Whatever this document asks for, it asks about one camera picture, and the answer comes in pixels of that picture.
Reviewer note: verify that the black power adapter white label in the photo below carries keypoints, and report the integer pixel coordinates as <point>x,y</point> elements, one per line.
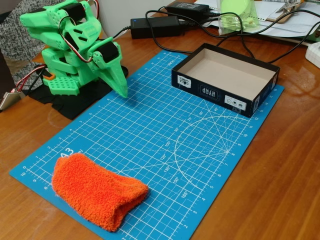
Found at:
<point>187,7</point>

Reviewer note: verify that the black cardboard box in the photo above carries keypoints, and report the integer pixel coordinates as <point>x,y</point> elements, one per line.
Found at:
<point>212,93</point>

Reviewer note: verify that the orange fluffy cloth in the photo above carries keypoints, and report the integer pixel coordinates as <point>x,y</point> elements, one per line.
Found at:
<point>97,187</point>

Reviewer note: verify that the orange plastic clip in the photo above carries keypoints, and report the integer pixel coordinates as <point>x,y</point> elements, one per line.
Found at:
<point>48,77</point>

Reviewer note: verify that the silver binder clip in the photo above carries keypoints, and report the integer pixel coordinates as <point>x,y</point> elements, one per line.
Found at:
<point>287,7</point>

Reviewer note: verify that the blue A3 cutting mat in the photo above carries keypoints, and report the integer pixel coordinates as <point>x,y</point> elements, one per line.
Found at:
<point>150,150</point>

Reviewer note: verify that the grey patterned fabric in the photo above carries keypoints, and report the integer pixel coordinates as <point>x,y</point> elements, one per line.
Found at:
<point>15,40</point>

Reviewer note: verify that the green gripper black servo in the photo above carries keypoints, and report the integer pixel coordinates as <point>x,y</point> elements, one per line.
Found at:
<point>111,70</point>

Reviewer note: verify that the silver controller board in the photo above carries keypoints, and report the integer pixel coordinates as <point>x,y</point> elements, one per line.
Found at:
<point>10,98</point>

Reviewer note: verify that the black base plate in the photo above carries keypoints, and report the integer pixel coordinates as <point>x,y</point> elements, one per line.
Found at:
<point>72,106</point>

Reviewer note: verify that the clear bag with green item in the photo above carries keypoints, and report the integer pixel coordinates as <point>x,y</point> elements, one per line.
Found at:
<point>237,17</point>

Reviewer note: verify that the white paper stack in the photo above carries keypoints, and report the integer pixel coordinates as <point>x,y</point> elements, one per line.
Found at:
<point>282,31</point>

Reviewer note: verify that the brown clipboard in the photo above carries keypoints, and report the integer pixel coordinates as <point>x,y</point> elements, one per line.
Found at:
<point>272,16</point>

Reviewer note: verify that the black power adapter blue light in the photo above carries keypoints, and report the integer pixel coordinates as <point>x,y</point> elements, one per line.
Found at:
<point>157,27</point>

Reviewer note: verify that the green circuit board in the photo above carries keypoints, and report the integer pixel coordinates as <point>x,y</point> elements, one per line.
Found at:
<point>315,36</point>

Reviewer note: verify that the green 3D-printed robot arm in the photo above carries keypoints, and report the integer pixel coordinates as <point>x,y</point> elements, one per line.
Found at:
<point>82,32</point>

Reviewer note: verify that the white plastic block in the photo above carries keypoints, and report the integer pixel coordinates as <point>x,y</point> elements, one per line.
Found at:
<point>313,55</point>

